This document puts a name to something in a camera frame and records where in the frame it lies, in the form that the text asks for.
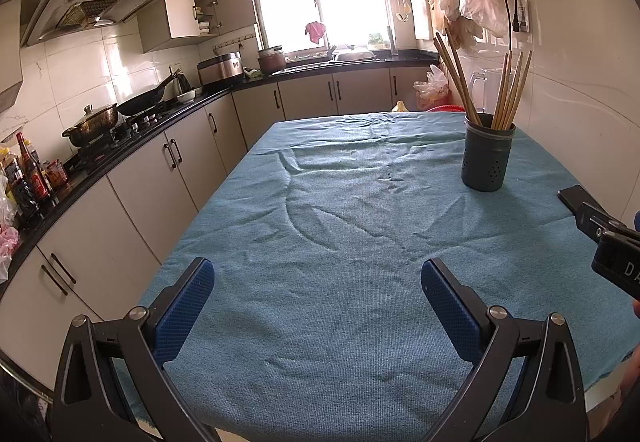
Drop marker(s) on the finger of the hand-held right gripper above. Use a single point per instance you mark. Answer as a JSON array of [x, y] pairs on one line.
[[592, 222]]

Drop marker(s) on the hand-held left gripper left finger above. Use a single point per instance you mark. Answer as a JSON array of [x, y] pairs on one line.
[[182, 312]]

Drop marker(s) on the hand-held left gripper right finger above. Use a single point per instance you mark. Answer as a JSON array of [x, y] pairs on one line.
[[450, 312]]

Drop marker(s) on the dark grey utensil holder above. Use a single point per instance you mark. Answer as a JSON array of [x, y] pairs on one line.
[[487, 161]]

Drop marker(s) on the bunch of wooden chopsticks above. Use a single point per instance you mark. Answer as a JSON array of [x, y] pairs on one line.
[[459, 86]]

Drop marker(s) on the black smartphone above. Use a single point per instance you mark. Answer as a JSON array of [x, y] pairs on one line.
[[572, 199]]

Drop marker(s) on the cream lower kitchen cabinets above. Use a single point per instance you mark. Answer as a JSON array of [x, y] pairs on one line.
[[150, 202]]

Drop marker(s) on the blue tablecloth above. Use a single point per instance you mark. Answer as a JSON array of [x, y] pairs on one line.
[[325, 222]]

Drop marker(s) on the clear glass mug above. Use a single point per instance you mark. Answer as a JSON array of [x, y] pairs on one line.
[[487, 89]]

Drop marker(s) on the red chili jar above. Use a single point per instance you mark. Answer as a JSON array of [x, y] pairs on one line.
[[57, 174]]

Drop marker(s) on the red plastic basin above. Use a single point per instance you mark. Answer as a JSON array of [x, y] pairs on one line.
[[445, 108]]

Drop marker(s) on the pink plastic bag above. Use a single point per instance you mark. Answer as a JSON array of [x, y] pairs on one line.
[[7, 242]]

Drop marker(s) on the black gas stove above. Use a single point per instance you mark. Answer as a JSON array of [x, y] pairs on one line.
[[145, 119]]

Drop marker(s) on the dark sauce bottle red label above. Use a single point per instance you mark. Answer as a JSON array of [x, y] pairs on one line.
[[35, 177]]

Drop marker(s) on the orange plastic bag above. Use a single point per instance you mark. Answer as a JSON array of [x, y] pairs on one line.
[[432, 91]]

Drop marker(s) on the metal cooking pot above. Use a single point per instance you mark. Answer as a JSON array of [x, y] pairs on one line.
[[92, 124]]

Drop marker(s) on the yellow plastic bag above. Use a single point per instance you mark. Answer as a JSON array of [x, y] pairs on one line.
[[400, 106]]

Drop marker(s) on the black wok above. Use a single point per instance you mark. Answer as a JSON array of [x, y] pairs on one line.
[[142, 100]]

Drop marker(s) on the white bowl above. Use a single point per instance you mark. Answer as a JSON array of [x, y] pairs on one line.
[[186, 96]]

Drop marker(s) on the white power strip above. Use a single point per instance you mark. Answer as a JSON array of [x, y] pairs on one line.
[[522, 14]]

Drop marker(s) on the steel kettle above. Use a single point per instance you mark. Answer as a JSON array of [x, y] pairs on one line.
[[182, 82]]

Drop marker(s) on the steel rice cooker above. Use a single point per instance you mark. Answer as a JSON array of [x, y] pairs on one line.
[[220, 69]]

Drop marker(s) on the black kitchen countertop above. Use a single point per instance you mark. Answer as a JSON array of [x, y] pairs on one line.
[[400, 57]]

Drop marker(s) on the brown cooking pot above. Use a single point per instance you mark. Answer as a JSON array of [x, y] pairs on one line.
[[271, 61]]

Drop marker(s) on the white cutting board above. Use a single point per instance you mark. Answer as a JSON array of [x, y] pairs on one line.
[[422, 16]]

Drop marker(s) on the steel pot lid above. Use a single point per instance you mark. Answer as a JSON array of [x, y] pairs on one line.
[[355, 55]]

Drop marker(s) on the green white packet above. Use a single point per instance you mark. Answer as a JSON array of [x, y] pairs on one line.
[[376, 41]]

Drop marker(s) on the hanging ladles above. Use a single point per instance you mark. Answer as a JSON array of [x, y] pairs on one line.
[[402, 14]]

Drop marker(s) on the stack of white bowls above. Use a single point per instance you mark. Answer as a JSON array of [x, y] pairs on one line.
[[204, 26]]

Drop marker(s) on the pink cloth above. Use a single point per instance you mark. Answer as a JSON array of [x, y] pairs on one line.
[[315, 32]]

